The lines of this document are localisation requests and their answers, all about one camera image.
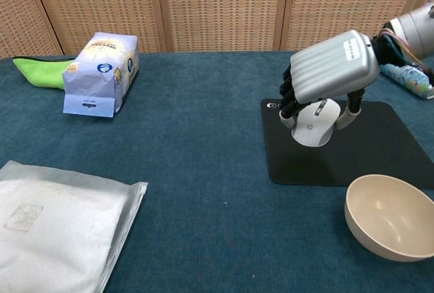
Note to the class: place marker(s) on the teal table cloth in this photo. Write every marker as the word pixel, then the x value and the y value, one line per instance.
pixel 190 188

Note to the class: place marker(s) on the beige round bowl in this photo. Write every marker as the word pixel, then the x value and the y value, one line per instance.
pixel 386 218

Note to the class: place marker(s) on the woven wooden folding screen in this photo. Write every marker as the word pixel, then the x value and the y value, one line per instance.
pixel 217 8

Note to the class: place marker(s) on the light blue drink can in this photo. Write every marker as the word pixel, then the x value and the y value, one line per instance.
pixel 410 77

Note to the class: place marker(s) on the green cloth pouch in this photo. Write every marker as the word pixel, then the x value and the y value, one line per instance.
pixel 40 72

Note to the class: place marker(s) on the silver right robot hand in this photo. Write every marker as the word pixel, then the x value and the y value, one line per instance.
pixel 332 67

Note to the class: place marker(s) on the white frosted plastic package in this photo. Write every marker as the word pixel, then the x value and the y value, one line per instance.
pixel 51 232

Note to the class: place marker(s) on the lavender paper food bag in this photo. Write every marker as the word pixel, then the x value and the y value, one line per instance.
pixel 98 76

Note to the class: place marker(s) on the black square mouse pad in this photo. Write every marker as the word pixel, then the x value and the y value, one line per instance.
pixel 342 147

